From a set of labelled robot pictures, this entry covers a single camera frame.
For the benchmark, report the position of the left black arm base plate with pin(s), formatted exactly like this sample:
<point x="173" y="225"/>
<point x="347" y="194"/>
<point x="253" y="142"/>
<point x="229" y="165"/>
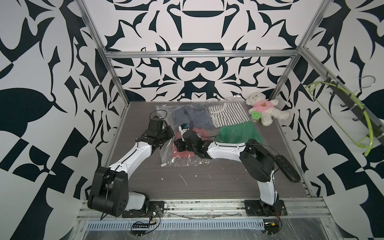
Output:
<point x="146" y="211"/>

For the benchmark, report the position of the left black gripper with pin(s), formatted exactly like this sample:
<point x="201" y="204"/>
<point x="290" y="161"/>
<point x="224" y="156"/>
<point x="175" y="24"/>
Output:
<point x="169" y="131"/>

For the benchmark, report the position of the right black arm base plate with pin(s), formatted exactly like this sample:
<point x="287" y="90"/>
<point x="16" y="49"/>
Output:
<point x="258" y="208"/>

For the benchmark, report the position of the black oval pad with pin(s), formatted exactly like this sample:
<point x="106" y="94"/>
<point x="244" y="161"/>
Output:
<point x="288" y="169"/>

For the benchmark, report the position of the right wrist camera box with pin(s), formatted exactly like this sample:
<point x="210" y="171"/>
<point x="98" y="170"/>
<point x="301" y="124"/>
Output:
<point x="182" y="129"/>

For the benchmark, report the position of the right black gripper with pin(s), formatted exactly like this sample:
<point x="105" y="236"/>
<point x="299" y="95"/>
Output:
<point x="178" y="144"/>

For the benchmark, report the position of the white slotted cable duct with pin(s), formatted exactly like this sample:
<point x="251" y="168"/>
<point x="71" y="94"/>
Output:
<point x="212" y="224"/>

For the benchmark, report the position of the white teddy bear pink shirt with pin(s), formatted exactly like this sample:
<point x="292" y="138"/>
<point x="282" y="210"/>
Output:
<point x="264" y="110"/>

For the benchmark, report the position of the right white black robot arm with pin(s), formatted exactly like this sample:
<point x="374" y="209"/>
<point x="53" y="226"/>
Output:
<point x="258" y="161"/>

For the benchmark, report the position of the green folded garment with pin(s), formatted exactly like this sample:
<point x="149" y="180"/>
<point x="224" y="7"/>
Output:
<point x="239" y="133"/>

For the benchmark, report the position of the red tank top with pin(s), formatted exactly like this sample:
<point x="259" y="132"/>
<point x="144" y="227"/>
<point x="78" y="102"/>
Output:
<point x="178" y="136"/>

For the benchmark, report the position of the black white striped shirt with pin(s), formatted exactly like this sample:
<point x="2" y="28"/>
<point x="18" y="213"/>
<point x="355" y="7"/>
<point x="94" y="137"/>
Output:
<point x="228" y="114"/>

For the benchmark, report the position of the black wall hook rack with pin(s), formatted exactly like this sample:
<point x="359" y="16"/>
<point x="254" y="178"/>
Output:
<point x="350" y="104"/>

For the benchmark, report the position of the aluminium frame crossbar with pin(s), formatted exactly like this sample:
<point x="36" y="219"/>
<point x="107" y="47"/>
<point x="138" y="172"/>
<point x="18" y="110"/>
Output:
<point x="201" y="54"/>

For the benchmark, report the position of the blue tank top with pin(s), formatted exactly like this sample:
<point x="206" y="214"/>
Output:
<point x="195" y="116"/>

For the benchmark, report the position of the clear plastic vacuum bag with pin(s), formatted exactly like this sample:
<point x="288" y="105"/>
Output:
<point x="169" y="156"/>

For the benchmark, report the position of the green clothes hanger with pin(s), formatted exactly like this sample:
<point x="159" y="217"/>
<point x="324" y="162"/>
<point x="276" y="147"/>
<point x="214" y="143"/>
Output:
<point x="366" y="142"/>

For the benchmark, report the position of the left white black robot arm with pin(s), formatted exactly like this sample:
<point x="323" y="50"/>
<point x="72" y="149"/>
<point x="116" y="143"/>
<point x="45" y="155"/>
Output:
<point x="109" y="192"/>

